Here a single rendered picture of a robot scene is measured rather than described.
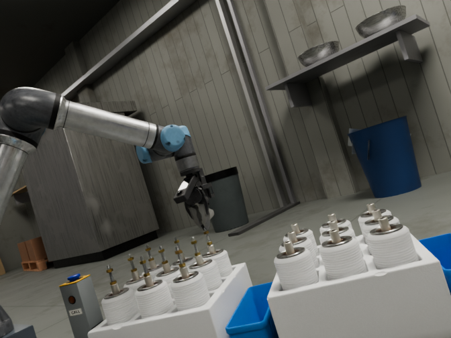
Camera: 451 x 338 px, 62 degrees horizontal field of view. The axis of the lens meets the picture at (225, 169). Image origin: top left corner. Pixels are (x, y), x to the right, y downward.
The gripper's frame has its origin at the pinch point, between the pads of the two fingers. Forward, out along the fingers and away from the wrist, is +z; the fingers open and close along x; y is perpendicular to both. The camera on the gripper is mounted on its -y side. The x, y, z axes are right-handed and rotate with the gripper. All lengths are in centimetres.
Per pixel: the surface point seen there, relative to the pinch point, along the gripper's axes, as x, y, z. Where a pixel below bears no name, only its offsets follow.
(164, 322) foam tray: -1.6, -31.3, 18.2
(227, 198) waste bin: 113, 204, 5
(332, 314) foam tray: -43, -22, 24
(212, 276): -7.1, -12.8, 13.4
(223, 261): -4.4, -1.3, 12.5
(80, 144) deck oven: 284, 199, -105
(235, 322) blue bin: -15.4, -19.8, 24.6
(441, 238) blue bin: -66, 25, 24
